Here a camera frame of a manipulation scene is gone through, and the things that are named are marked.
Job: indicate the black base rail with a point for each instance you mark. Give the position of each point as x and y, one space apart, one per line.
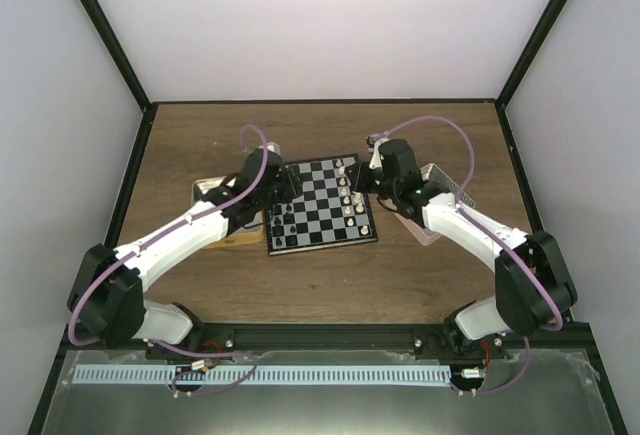
426 341

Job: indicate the pink embossed metal tin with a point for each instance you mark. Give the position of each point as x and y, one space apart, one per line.
429 173

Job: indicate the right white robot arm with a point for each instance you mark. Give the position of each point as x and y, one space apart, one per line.
533 287

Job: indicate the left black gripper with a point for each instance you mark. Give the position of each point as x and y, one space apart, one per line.
293 188

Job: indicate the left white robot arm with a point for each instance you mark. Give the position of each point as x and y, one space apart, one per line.
107 301

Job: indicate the light blue slotted strip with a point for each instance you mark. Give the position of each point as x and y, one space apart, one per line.
270 375

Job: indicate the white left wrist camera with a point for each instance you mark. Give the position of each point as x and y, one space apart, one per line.
273 147

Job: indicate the metal sheet cover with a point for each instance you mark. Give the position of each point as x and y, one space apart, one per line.
537 392

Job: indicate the black and silver chessboard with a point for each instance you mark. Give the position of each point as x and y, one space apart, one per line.
316 218

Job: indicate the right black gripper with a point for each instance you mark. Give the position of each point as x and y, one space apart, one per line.
358 183

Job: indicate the gold metal tin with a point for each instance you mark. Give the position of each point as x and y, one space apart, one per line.
251 233

